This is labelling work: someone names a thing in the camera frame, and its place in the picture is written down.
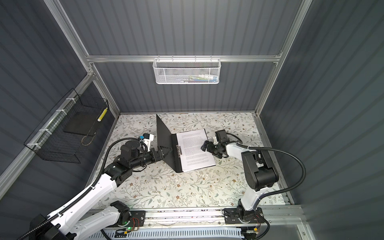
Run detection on white wire mesh basket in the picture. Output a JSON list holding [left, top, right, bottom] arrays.
[[153, 59, 222, 85]]

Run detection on pens in white basket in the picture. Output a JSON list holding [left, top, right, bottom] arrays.
[[175, 75, 219, 83]]

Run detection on black pad in basket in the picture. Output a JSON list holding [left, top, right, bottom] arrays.
[[64, 112, 101, 137]]

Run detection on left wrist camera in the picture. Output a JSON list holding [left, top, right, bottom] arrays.
[[140, 133, 154, 152]]

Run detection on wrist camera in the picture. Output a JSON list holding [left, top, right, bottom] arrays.
[[140, 133, 154, 152], [215, 130, 230, 144]]

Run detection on metal folder clip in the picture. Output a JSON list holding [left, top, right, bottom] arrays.
[[176, 145, 182, 157]]

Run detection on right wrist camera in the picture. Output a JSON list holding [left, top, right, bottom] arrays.
[[215, 130, 230, 144]]

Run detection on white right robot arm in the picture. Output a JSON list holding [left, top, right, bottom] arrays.
[[201, 141, 279, 211]]

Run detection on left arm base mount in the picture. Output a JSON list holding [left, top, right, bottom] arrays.
[[117, 211, 146, 228]]

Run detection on aluminium front rail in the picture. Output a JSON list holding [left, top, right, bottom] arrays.
[[59, 204, 307, 232]]

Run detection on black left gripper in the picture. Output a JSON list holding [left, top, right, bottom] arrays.
[[130, 145, 172, 171]]

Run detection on yellow marker pen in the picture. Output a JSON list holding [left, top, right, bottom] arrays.
[[97, 107, 109, 122]]

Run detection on black wire mesh basket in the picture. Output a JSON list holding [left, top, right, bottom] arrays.
[[24, 91, 109, 164]]

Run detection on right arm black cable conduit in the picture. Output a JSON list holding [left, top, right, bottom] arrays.
[[226, 131, 307, 208]]

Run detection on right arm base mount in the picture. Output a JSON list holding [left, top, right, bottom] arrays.
[[222, 206, 266, 225]]

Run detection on black file folder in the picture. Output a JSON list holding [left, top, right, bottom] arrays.
[[155, 114, 217, 174]]

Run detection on white slotted cable duct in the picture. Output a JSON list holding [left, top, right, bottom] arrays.
[[105, 227, 245, 240]]

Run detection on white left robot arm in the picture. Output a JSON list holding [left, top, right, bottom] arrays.
[[20, 138, 173, 240]]

